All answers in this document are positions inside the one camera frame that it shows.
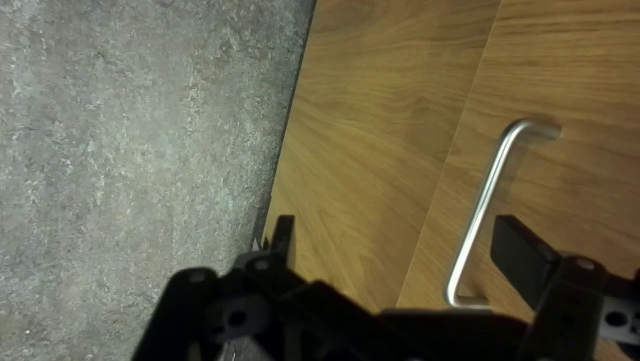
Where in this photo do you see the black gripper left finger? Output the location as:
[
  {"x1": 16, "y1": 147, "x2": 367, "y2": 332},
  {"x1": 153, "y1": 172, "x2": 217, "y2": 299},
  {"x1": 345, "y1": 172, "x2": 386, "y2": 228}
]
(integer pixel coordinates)
[{"x1": 271, "y1": 215, "x2": 295, "y2": 262}]

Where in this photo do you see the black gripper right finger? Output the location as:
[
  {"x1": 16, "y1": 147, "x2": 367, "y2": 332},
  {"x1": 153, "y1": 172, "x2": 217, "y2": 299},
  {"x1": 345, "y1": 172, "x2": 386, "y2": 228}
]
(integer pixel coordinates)
[{"x1": 491, "y1": 215, "x2": 561, "y2": 309}]

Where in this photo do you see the silver drawer handle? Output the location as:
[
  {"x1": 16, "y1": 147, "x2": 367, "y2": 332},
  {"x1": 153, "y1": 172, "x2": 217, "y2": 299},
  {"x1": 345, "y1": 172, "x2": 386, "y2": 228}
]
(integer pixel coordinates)
[{"x1": 444, "y1": 118, "x2": 562, "y2": 310}]

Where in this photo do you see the wooden drawer with white interior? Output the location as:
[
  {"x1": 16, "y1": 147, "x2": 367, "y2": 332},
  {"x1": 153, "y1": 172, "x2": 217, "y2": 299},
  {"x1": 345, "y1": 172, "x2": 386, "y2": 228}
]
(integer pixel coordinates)
[{"x1": 257, "y1": 0, "x2": 640, "y2": 361}]

